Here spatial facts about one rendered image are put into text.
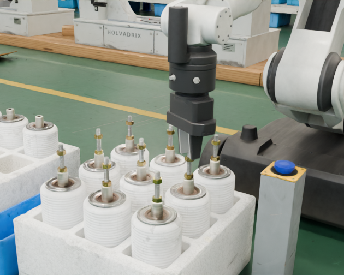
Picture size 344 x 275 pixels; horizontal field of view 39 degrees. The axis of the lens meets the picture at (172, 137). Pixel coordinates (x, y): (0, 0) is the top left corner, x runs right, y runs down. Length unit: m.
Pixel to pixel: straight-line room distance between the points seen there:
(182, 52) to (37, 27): 3.50
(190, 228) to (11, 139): 0.68
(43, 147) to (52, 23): 3.09
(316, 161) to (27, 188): 0.78
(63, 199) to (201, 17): 0.45
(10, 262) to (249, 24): 2.28
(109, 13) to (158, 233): 3.05
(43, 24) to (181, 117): 3.49
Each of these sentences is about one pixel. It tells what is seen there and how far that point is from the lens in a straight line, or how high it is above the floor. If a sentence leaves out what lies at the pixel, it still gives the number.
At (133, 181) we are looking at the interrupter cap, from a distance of 1.03.
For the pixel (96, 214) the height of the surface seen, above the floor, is 0.24.
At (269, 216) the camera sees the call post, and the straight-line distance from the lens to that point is 0.98.
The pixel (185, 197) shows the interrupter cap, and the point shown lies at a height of 0.25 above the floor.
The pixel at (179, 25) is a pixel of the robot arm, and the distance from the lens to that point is 0.84.
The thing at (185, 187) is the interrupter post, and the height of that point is 0.26.
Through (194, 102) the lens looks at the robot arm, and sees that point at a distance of 0.88.
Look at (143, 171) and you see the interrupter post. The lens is 1.04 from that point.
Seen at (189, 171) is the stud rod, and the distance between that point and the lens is 0.97.
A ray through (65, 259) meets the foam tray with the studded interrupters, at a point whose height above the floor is 0.13.
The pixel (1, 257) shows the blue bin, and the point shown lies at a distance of 1.15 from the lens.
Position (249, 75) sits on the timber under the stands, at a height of 0.06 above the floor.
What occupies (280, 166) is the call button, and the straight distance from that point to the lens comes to 0.95.
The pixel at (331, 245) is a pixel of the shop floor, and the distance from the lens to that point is 1.37.
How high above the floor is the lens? 0.70
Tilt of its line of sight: 20 degrees down
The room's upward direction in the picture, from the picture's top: 1 degrees clockwise
